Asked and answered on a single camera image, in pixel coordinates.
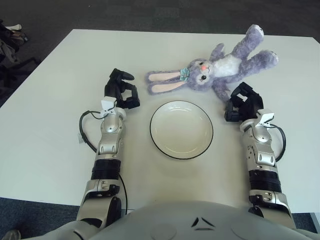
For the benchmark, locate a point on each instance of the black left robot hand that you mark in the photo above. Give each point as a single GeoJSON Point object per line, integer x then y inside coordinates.
{"type": "Point", "coordinates": [112, 87]}

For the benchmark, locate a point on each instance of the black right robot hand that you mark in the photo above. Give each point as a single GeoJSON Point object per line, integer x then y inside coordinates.
{"type": "Point", "coordinates": [252, 102]}

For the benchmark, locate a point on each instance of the purple plush bunny doll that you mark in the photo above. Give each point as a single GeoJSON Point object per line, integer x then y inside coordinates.
{"type": "Point", "coordinates": [200, 75]}

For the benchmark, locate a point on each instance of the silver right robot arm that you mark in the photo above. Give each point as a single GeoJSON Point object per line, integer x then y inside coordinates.
{"type": "Point", "coordinates": [260, 140]}

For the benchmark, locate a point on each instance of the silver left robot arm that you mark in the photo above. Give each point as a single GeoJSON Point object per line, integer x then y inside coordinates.
{"type": "Point", "coordinates": [110, 125]}

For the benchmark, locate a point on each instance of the white plate with black rim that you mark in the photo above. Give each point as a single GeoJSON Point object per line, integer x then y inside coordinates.
{"type": "Point", "coordinates": [181, 130]}

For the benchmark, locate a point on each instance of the black chair base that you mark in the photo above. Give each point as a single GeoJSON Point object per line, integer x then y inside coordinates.
{"type": "Point", "coordinates": [25, 62]}

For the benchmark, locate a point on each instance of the white shoe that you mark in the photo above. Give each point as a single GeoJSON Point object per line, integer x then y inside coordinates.
{"type": "Point", "coordinates": [16, 26]}

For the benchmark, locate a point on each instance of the dark pile of bags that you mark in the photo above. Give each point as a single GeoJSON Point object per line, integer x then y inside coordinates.
{"type": "Point", "coordinates": [7, 37]}

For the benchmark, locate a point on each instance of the grey robot torso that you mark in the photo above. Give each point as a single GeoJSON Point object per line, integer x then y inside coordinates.
{"type": "Point", "coordinates": [160, 225]}

